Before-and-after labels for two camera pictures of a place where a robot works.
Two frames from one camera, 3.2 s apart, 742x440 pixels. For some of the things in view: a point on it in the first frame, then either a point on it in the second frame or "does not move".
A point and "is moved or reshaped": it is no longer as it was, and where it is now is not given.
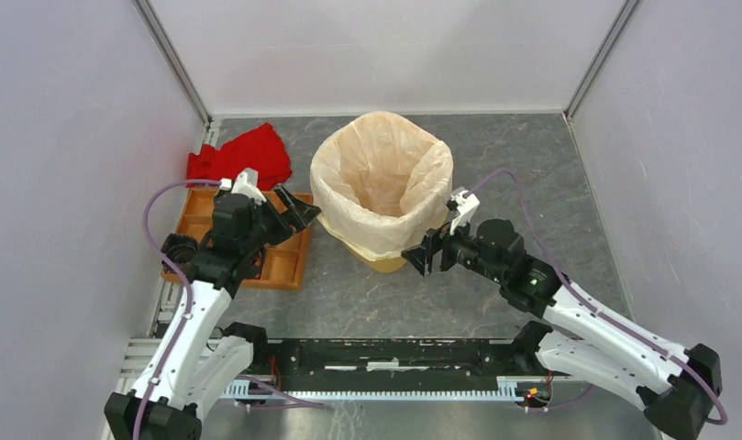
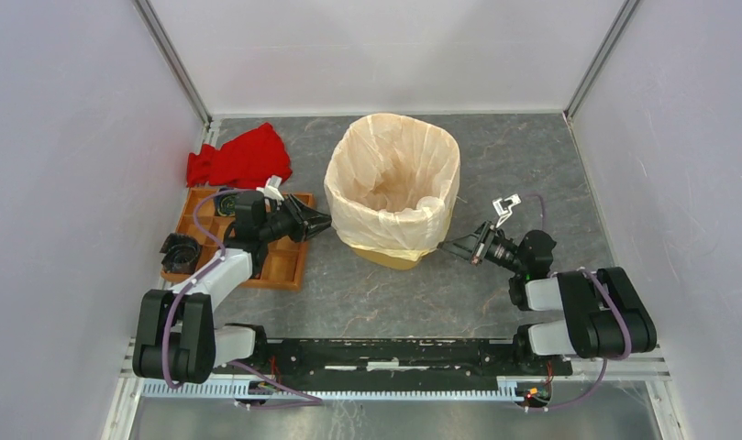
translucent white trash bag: x=380 y=185 is moved or reshaped
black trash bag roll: x=179 y=248 does not move
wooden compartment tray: x=284 y=260 does not move
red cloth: x=261 y=149 does not move
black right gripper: x=435 y=239 → x=469 y=247
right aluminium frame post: x=602 y=56 does not move
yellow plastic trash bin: x=385 y=265 is moved or reshaped
